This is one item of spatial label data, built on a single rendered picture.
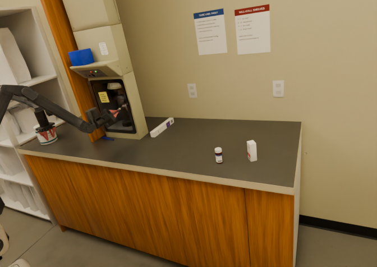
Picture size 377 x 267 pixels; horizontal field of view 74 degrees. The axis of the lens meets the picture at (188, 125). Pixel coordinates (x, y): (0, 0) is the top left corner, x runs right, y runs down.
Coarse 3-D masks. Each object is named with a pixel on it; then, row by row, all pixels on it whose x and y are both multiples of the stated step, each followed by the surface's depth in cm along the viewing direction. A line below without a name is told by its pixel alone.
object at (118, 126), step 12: (96, 84) 171; (108, 84) 166; (120, 84) 162; (96, 96) 176; (108, 96) 171; (120, 96) 167; (108, 108) 176; (120, 120) 176; (132, 120) 171; (120, 132) 182; (132, 132) 176
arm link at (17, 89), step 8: (0, 88) 117; (8, 88) 118; (16, 88) 121; (0, 96) 117; (8, 96) 119; (24, 96) 123; (0, 104) 118; (8, 104) 121; (0, 112) 118; (0, 120) 118
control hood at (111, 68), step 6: (114, 60) 155; (72, 66) 161; (78, 66) 157; (84, 66) 154; (90, 66) 152; (96, 66) 150; (102, 66) 149; (108, 66) 148; (114, 66) 152; (120, 66) 157; (78, 72) 164; (108, 72) 156; (114, 72) 154; (120, 72) 157
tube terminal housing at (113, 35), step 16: (80, 32) 159; (96, 32) 153; (112, 32) 149; (80, 48) 165; (96, 48) 159; (112, 48) 154; (128, 64) 164; (128, 80) 164; (128, 96) 165; (144, 128) 182
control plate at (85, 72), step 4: (80, 72) 163; (84, 72) 162; (88, 72) 161; (92, 72) 160; (96, 72) 159; (100, 72) 157; (88, 76) 167; (92, 76) 166; (96, 76) 164; (100, 76) 163
